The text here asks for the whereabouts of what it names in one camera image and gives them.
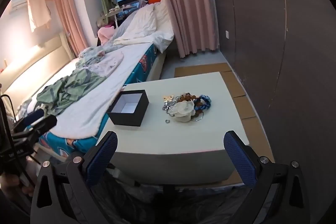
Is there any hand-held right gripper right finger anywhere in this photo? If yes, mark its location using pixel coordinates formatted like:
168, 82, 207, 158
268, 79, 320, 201
223, 130, 311, 224

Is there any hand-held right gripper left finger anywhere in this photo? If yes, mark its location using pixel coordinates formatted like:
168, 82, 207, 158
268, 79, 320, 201
30, 131, 118, 224

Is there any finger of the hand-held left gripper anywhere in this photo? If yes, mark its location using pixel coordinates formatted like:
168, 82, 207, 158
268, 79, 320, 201
14, 108, 45, 127
12, 114, 58, 139

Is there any black gift box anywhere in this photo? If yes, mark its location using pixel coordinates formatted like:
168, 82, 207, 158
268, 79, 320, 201
107, 89, 150, 127

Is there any blue scrunchie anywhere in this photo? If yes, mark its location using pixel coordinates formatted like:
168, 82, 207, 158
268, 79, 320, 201
194, 94, 213, 112

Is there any leopard print scrunchie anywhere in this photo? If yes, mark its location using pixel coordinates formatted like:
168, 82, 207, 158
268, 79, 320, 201
176, 93, 204, 106

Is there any silver sparkly jewelry piece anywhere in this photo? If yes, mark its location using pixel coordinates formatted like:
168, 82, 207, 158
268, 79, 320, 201
161, 101, 177, 111

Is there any person's left hand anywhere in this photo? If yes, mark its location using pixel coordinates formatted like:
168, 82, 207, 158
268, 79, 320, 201
0, 174, 36, 197

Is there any green striped clothing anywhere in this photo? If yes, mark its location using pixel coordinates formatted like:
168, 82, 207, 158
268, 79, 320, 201
37, 47, 108, 110

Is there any beige headboard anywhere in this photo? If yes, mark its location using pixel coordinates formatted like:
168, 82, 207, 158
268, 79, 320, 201
0, 32, 76, 98

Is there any silver bangle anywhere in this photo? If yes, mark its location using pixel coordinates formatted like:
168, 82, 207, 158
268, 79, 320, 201
190, 111, 206, 122

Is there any white bed blanket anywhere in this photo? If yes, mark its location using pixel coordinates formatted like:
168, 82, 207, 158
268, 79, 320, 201
16, 43, 155, 140

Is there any flattened cardboard sheet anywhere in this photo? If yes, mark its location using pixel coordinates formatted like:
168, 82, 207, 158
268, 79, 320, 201
175, 63, 275, 185

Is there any black plastic bag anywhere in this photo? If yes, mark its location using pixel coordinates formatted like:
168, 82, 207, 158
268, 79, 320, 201
92, 169, 263, 224

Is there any pale pink garment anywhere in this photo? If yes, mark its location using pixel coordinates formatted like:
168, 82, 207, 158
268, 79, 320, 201
88, 51, 124, 77

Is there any bed with teal printed sheet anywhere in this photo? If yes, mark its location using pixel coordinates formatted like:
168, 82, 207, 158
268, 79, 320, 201
0, 30, 175, 161

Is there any cream hanging cloth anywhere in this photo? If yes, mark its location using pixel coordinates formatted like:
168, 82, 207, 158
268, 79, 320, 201
26, 0, 51, 33

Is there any pink plush cloth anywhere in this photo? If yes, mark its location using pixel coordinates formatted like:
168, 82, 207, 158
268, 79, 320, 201
97, 26, 116, 45

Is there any pink curtain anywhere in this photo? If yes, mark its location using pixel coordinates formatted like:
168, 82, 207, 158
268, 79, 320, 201
150, 0, 219, 58
51, 0, 90, 58

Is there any white air conditioner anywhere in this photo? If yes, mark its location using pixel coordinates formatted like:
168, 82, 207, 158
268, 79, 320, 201
10, 0, 29, 13

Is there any small white side table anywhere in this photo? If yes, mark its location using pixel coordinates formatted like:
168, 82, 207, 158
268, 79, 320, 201
104, 5, 126, 28

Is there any white duvet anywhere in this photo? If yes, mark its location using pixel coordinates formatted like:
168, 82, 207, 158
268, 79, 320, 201
113, 2, 175, 54

